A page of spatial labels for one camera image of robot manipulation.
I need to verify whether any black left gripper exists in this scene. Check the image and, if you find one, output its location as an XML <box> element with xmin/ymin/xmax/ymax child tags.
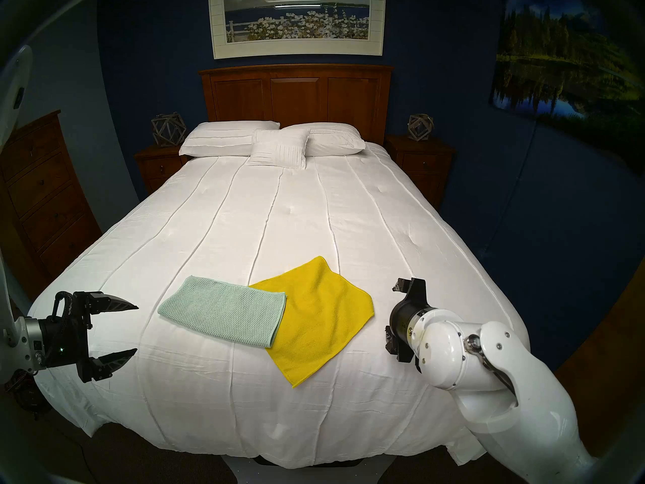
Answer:
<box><xmin>38</xmin><ymin>291</ymin><xmax>140</xmax><ymax>383</ymax></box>

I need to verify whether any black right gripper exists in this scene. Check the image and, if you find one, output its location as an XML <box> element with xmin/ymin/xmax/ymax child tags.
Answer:
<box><xmin>385</xmin><ymin>278</ymin><xmax>434</xmax><ymax>363</ymax></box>

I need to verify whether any yellow hand towel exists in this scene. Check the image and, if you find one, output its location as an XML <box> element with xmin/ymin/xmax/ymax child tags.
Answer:
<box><xmin>249</xmin><ymin>256</ymin><xmax>374</xmax><ymax>389</ymax></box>

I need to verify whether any mint green hand towel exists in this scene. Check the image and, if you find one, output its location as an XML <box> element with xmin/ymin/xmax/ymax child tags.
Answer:
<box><xmin>157</xmin><ymin>275</ymin><xmax>287</xmax><ymax>348</ymax></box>

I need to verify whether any brown wooden dresser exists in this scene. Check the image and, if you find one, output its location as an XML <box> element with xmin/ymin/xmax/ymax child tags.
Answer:
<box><xmin>0</xmin><ymin>110</ymin><xmax>103</xmax><ymax>297</ymax></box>

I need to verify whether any brown wooden nightstand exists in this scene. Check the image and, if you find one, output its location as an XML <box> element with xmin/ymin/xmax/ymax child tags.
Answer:
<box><xmin>134</xmin><ymin>144</ymin><xmax>189</xmax><ymax>196</ymax></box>
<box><xmin>384</xmin><ymin>134</ymin><xmax>456</xmax><ymax>211</ymax></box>

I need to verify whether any white bed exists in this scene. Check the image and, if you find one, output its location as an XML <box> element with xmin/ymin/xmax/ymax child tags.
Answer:
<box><xmin>25</xmin><ymin>140</ymin><xmax>532</xmax><ymax>469</ymax></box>

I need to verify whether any long white pillow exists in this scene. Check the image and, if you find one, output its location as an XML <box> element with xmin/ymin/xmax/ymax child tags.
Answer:
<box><xmin>179</xmin><ymin>120</ymin><xmax>281</xmax><ymax>157</ymax></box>
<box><xmin>280</xmin><ymin>123</ymin><xmax>366</xmax><ymax>157</ymax></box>

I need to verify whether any small square white pillow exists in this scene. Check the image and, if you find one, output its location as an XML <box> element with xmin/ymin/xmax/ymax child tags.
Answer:
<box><xmin>247</xmin><ymin>129</ymin><xmax>310</xmax><ymax>170</ymax></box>

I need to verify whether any brown wooden headboard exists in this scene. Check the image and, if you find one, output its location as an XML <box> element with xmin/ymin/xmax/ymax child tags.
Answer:
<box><xmin>198</xmin><ymin>64</ymin><xmax>395</xmax><ymax>146</ymax></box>

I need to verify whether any framed flower seascape picture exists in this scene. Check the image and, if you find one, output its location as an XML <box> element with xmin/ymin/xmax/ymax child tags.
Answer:
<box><xmin>208</xmin><ymin>0</ymin><xmax>387</xmax><ymax>60</ymax></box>

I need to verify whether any dark floor cable bundle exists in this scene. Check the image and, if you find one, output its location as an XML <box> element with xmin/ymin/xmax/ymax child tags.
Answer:
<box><xmin>5</xmin><ymin>370</ymin><xmax>51</xmax><ymax>418</ymax></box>

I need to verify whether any grey geometric wire ornament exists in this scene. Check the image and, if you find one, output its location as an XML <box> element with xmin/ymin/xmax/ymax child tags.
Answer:
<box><xmin>407</xmin><ymin>113</ymin><xmax>434</xmax><ymax>142</ymax></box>
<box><xmin>151</xmin><ymin>112</ymin><xmax>187</xmax><ymax>148</ymax></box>

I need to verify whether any forest lake wall poster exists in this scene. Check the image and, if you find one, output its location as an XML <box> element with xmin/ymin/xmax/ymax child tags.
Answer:
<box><xmin>489</xmin><ymin>0</ymin><xmax>645</xmax><ymax>176</ymax></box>

